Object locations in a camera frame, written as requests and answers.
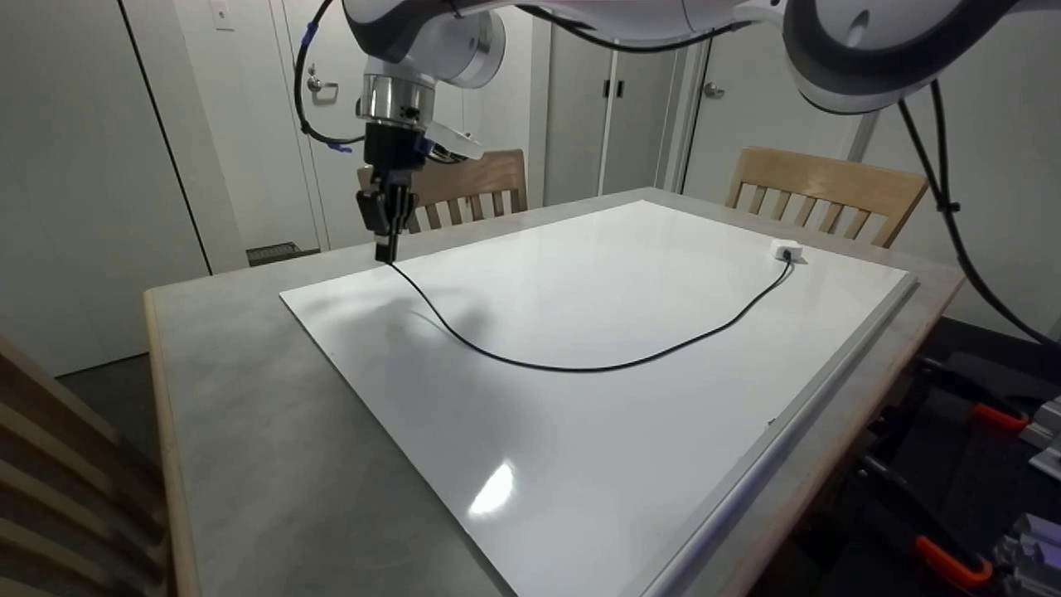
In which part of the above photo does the wooden slat-back chair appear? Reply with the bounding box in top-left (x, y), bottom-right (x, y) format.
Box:
top-left (0, 334), bottom-right (176, 597)
top-left (723, 145), bottom-right (933, 254)
top-left (356, 145), bottom-right (530, 239)

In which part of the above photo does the black clamp with red handle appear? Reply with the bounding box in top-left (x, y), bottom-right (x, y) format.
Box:
top-left (922, 353), bottom-right (1038, 438)

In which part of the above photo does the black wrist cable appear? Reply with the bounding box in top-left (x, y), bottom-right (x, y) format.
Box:
top-left (289, 0), bottom-right (374, 153)

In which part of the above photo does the white room door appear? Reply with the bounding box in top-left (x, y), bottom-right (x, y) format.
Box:
top-left (269, 0), bottom-right (468, 254)

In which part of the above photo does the black clamp with orange handle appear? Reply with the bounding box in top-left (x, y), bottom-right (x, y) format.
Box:
top-left (856, 450), bottom-right (999, 591)

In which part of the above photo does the aluminium extrusion rail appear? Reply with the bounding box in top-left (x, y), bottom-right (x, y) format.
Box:
top-left (991, 511), bottom-right (1061, 597)

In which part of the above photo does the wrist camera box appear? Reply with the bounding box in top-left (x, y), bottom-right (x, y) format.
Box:
top-left (425, 118), bottom-right (488, 161)

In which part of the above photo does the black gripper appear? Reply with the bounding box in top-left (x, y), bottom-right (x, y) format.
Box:
top-left (351, 121), bottom-right (432, 267)

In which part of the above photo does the black charger cable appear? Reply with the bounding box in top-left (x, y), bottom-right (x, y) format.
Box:
top-left (379, 254), bottom-right (803, 375)

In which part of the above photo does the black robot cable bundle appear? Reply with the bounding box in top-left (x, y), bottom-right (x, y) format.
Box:
top-left (891, 81), bottom-right (1061, 349)

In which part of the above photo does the silver metal bracket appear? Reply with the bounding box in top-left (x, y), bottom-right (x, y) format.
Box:
top-left (1017, 396), bottom-right (1061, 480)

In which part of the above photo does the large white whiteboard sheet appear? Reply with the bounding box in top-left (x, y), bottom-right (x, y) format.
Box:
top-left (276, 195), bottom-right (922, 597)

